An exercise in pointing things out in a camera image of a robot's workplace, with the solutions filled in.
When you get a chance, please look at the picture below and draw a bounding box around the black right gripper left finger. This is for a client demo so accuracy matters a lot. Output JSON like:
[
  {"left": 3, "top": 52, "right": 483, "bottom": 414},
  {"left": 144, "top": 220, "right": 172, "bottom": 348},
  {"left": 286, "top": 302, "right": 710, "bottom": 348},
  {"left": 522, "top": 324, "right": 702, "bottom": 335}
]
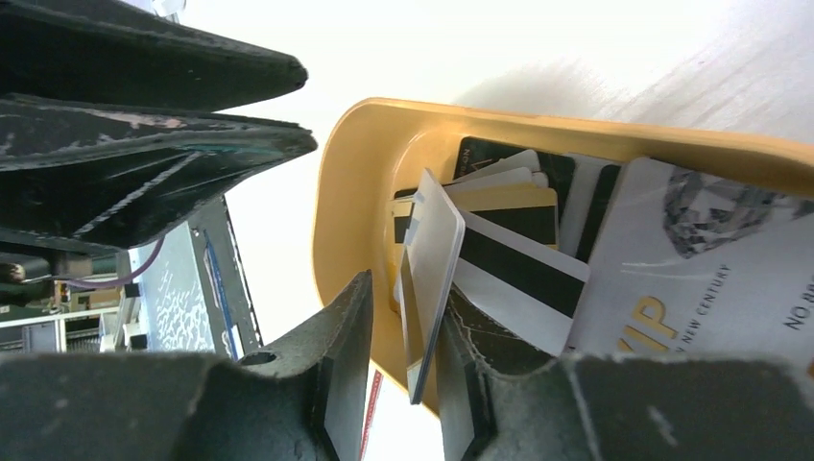
[{"left": 1, "top": 271, "right": 373, "bottom": 460}]

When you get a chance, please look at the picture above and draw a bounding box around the white card edgewise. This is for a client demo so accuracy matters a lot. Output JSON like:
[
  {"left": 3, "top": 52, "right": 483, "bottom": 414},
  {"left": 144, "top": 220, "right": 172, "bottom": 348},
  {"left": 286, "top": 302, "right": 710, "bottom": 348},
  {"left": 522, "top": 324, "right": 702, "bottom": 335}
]
[{"left": 396, "top": 169, "right": 466, "bottom": 404}]

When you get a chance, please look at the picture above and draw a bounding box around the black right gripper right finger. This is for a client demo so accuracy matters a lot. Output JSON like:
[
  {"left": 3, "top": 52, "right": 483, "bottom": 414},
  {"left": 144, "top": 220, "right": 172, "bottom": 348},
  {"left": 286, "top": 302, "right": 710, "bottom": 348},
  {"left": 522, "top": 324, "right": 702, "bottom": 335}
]
[{"left": 436, "top": 292, "right": 813, "bottom": 460}]

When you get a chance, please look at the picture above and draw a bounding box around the white card black stripe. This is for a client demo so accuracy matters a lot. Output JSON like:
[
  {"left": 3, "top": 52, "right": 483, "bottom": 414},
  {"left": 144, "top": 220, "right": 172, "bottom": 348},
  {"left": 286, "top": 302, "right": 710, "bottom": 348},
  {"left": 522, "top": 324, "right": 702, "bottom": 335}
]
[{"left": 453, "top": 211, "right": 590, "bottom": 355}]

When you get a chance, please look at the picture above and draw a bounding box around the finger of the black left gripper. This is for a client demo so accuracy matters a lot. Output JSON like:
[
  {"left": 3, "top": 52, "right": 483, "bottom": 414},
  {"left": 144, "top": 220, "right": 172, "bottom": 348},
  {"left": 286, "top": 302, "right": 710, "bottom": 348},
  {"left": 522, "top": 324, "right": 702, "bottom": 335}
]
[
  {"left": 1, "top": 94, "right": 317, "bottom": 254},
  {"left": 1, "top": 1, "right": 308, "bottom": 111}
]

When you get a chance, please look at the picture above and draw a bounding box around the gold card black stripe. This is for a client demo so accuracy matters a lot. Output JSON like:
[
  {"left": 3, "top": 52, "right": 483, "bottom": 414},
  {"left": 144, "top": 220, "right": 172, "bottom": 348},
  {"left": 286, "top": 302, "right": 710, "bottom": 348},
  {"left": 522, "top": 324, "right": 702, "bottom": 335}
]
[{"left": 449, "top": 185, "right": 559, "bottom": 249}]

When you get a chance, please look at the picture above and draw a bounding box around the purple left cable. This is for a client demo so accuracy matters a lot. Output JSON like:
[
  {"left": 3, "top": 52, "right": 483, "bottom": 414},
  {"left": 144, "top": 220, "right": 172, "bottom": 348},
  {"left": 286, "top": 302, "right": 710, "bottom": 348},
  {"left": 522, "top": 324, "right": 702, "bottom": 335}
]
[{"left": 60, "top": 235, "right": 167, "bottom": 291}]

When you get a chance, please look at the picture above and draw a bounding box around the silver VIP card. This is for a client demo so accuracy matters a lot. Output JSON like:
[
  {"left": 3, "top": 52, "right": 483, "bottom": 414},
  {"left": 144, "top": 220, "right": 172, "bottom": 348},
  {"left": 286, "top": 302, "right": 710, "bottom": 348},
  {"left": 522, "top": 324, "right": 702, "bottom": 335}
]
[{"left": 566, "top": 158, "right": 813, "bottom": 368}]

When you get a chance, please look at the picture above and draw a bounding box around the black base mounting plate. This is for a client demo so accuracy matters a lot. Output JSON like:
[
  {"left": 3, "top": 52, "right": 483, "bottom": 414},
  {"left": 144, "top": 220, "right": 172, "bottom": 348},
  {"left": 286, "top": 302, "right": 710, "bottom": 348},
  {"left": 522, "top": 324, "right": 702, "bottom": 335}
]
[{"left": 187, "top": 196, "right": 264, "bottom": 361}]

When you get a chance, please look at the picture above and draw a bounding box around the red leather card holder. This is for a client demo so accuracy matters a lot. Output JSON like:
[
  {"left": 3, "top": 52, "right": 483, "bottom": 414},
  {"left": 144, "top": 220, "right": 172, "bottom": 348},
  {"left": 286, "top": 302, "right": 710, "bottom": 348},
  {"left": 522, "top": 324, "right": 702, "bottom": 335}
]
[{"left": 359, "top": 369, "right": 383, "bottom": 461}]

